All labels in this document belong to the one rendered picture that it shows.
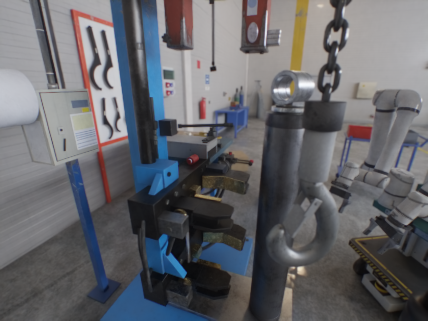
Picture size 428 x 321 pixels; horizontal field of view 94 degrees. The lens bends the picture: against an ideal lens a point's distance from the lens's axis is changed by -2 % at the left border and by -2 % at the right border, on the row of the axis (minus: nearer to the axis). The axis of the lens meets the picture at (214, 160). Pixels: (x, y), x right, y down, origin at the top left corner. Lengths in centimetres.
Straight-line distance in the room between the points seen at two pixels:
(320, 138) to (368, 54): 1203
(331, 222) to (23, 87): 128
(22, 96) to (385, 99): 210
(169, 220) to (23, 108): 85
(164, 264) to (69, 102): 105
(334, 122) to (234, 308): 160
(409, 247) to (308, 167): 209
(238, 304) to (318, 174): 157
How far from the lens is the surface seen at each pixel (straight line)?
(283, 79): 106
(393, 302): 219
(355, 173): 170
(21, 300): 246
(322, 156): 23
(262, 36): 103
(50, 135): 138
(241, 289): 182
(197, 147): 153
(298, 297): 207
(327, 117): 22
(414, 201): 139
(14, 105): 127
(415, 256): 235
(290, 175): 103
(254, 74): 1192
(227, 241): 169
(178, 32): 117
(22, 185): 271
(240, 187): 138
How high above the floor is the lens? 158
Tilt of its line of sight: 20 degrees down
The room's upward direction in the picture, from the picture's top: straight up
